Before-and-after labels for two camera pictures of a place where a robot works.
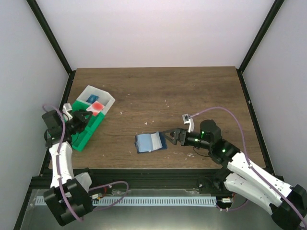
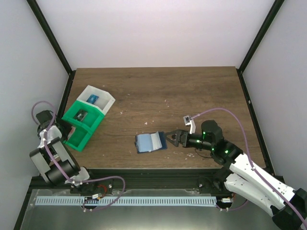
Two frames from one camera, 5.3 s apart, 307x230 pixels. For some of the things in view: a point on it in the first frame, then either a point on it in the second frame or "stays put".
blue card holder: [147, 143] stays put
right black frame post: [274, 9] stays put
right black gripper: [179, 136] stays put
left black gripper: [78, 119] → [66, 130]
